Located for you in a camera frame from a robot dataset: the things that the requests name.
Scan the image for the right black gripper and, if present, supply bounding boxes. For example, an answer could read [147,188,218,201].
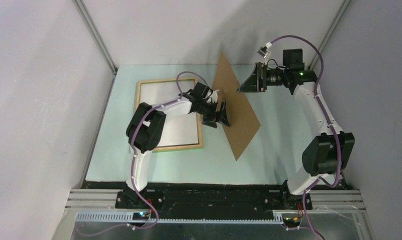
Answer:
[236,62,288,93]

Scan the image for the seaside landscape photo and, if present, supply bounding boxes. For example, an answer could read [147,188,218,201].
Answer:
[138,82,200,149]

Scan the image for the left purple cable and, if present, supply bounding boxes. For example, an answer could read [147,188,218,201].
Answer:
[75,71,210,238]

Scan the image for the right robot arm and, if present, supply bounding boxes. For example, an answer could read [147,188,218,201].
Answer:
[237,47,355,209]

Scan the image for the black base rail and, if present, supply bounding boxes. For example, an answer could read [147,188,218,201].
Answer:
[115,182,313,221]

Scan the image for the brown backing board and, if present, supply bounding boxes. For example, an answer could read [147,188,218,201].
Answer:
[212,51,261,161]

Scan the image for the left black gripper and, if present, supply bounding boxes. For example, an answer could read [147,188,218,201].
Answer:
[197,100,230,129]

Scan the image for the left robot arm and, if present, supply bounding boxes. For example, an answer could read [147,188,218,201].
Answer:
[125,82,230,208]

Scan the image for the wooden picture frame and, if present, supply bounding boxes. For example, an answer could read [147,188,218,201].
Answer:
[134,77,204,153]

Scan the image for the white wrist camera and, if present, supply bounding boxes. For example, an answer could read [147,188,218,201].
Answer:
[257,42,273,59]
[208,90,220,104]

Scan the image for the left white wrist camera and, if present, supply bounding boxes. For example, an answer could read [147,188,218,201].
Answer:
[208,90,220,104]

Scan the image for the aluminium frame rails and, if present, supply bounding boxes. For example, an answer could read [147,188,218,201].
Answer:
[53,186,376,240]

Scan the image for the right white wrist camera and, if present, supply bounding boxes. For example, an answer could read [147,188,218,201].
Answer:
[257,42,273,59]

